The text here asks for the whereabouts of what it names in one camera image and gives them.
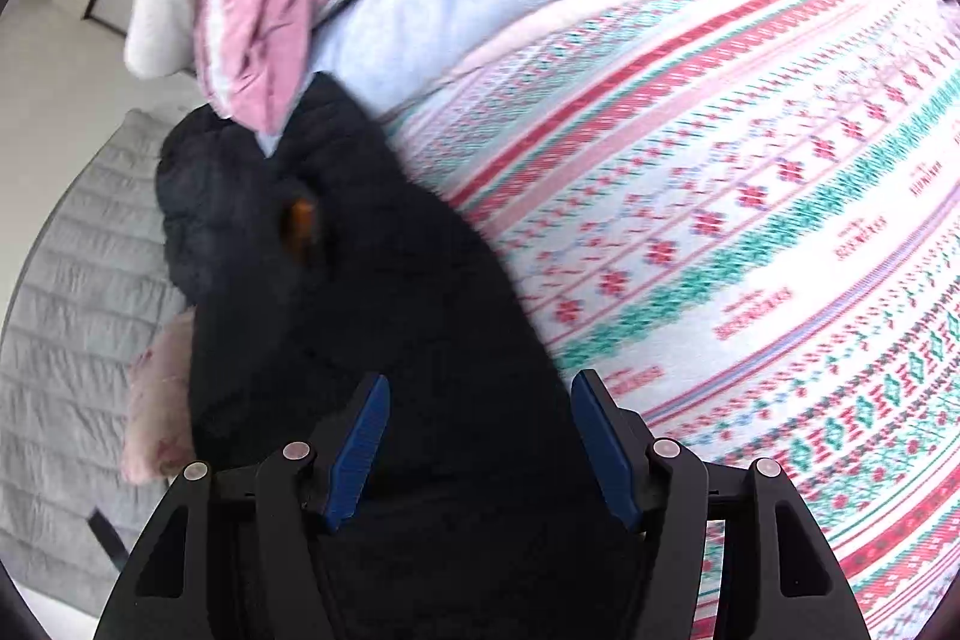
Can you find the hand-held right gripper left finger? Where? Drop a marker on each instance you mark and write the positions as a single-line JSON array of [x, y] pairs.
[[360, 452]]

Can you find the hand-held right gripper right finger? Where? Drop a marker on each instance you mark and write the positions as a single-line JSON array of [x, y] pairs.
[[604, 452]]

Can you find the black sweater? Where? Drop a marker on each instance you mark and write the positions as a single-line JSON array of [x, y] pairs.
[[420, 325]]

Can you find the dusty pink pillow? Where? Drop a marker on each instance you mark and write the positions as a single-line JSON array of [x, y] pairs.
[[157, 400]]

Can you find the dark fuzzy garment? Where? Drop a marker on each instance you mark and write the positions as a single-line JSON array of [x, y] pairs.
[[210, 205]]

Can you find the patterned pink striped blanket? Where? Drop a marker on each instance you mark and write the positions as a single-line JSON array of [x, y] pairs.
[[750, 160]]

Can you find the grey quilted headboard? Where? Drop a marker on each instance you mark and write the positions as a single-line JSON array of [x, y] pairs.
[[75, 280]]

